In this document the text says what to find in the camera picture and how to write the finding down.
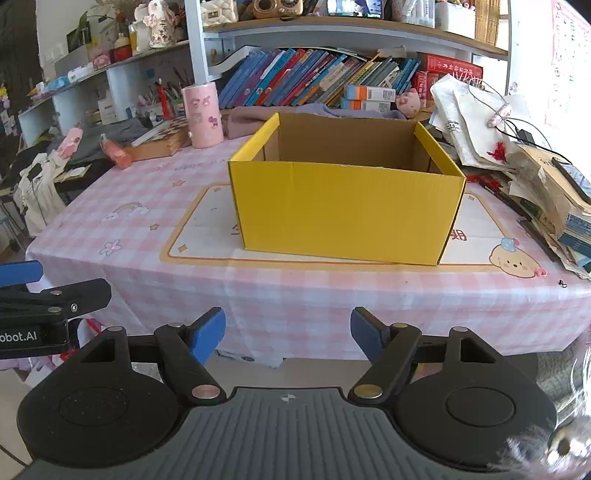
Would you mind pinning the dusty pink garment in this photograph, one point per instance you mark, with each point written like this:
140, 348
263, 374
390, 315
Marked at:
249, 122

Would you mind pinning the pen holder with pens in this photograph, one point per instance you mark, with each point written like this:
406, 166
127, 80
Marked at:
161, 101

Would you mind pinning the pink spray bottle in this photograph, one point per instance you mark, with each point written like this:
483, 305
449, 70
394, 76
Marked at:
117, 154

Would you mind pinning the thick white-paged book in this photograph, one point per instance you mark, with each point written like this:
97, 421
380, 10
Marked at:
233, 60

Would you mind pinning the wooden chessboard box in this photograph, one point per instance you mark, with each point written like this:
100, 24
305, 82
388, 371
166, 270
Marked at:
159, 141

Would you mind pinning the wicker basket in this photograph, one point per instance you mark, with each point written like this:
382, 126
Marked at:
487, 21

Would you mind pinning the row of colourful books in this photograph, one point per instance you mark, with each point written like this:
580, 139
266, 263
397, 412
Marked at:
314, 76

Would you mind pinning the pink tumbler with stickers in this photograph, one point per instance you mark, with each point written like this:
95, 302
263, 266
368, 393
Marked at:
202, 115

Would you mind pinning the floral rabbit doll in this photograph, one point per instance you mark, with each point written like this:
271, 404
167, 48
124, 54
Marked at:
159, 25

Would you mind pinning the white upright card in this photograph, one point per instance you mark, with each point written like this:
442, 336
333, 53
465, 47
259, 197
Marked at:
107, 110

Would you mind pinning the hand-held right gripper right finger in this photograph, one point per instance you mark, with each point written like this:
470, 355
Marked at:
367, 334

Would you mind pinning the pile of white tote bags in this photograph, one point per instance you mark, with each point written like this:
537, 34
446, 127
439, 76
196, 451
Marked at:
471, 120

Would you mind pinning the cream canvas tote bag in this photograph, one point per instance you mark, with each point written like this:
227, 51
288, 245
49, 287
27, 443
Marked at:
39, 194

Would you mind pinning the wooden retro speaker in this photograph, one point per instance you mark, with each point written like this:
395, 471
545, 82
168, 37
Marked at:
277, 7

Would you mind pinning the grey garment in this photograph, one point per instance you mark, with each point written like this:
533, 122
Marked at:
120, 131

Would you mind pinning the yellow cardboard box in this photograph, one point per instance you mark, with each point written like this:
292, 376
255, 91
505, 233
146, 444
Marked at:
341, 212

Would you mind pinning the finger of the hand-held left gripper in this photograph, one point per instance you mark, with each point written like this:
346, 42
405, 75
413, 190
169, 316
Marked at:
21, 273
78, 295

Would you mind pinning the white storage box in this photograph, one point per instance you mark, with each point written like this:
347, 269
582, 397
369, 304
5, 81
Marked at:
455, 21

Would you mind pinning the red round jar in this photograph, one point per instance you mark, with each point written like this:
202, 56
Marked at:
123, 50

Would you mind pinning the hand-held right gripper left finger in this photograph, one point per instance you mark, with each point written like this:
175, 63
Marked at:
208, 334

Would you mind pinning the alphabet wall poster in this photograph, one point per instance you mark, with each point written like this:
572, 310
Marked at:
568, 60

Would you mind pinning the grey knitted fabric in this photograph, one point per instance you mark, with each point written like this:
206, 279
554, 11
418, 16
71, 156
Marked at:
565, 374

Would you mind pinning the pink glove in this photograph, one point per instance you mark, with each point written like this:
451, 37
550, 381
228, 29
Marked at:
71, 143

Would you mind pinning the white red plastic bag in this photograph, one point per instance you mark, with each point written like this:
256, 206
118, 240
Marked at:
90, 337

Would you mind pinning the stack of worn books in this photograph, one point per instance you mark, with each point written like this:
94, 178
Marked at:
549, 207

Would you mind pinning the orange and white carton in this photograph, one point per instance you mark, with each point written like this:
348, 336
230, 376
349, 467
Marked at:
367, 105
369, 92

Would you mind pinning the white bookshelf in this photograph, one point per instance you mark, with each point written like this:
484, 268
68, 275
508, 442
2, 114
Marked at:
196, 46

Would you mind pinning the white quilted pearl handbag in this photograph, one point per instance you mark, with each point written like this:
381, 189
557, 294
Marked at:
218, 13

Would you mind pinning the red knot charm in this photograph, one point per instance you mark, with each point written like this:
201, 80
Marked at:
498, 151

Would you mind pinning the pink checkered tablecloth desktop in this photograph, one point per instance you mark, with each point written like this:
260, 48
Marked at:
300, 295

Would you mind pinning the pink pig plush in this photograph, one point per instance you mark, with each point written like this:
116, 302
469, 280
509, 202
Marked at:
410, 102

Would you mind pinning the red thick dictionary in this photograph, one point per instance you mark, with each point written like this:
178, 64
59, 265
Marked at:
450, 69

